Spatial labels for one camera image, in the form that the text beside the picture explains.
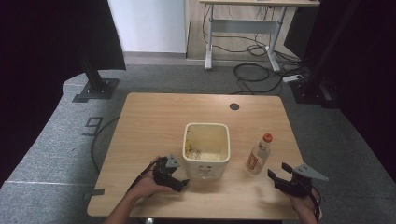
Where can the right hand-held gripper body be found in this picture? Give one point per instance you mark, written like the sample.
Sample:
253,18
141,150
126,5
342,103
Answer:
303,182

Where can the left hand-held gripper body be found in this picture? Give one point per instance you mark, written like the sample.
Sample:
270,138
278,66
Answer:
164,171

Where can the person's left hand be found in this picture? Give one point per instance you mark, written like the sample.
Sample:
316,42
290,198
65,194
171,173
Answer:
146,186

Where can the person's right hand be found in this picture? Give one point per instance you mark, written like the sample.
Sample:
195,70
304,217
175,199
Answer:
305,208

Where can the clear bottle with orange cap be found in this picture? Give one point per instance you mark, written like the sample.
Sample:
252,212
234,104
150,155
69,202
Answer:
258,155

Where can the white square plastic bin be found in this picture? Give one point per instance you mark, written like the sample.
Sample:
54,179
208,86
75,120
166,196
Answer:
206,149

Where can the dark tape strip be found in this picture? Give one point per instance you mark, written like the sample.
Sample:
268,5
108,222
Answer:
94,193

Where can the dark round table grommet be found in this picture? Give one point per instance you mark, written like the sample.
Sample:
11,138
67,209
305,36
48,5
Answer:
234,106

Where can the black metal stand with dark base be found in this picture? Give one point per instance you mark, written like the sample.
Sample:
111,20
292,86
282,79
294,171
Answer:
314,90

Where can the white power strip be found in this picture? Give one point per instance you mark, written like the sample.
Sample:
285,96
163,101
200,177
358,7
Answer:
292,78

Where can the black curtain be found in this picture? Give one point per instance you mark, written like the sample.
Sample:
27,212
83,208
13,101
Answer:
37,62
367,62

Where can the white panel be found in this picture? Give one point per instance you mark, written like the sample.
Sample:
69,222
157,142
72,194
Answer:
149,25

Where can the black metal stand with base plate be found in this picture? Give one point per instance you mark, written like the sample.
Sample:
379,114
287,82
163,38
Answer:
96,85

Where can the white desk with metal frame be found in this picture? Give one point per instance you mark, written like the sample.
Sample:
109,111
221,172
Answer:
246,26

